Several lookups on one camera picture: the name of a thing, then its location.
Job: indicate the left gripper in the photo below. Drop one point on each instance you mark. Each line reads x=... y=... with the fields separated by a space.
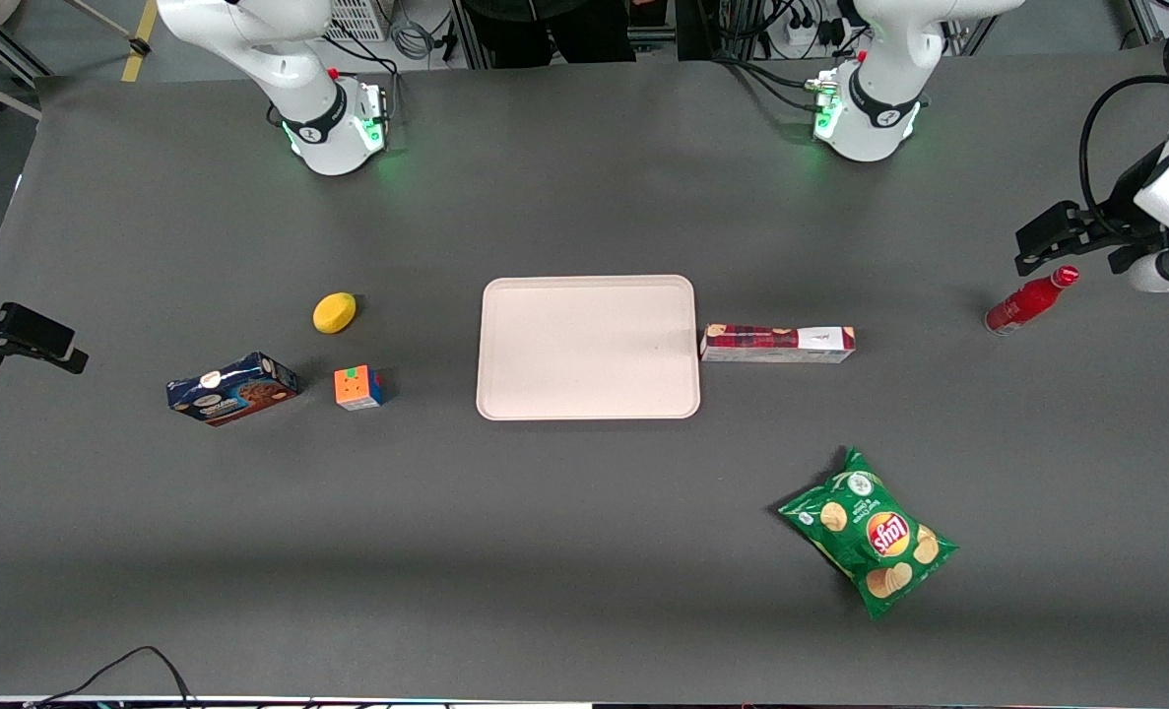
x=1123 y=213

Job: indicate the red tartan cookie box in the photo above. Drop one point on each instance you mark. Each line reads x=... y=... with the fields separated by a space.
x=761 y=342

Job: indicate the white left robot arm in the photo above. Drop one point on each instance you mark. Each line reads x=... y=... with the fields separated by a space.
x=879 y=108

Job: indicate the blue cookie box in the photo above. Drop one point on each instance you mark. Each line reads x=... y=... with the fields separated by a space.
x=234 y=389

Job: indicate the beige plastic tray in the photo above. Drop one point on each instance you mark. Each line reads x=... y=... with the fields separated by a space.
x=589 y=350

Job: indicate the red soda bottle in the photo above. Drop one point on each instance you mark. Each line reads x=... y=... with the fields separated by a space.
x=1027 y=300

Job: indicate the yellow lemon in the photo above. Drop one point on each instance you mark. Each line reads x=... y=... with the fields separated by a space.
x=334 y=313

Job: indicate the colourful puzzle cube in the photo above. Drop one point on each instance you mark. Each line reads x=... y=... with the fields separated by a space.
x=356 y=388

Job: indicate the white power strip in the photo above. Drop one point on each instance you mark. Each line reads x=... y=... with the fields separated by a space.
x=812 y=30

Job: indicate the green chips bag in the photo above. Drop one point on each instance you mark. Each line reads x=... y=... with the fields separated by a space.
x=870 y=537

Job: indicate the dark grey table mat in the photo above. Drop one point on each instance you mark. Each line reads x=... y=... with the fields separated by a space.
x=584 y=542

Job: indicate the person in black trousers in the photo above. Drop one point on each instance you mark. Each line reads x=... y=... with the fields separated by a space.
x=545 y=30

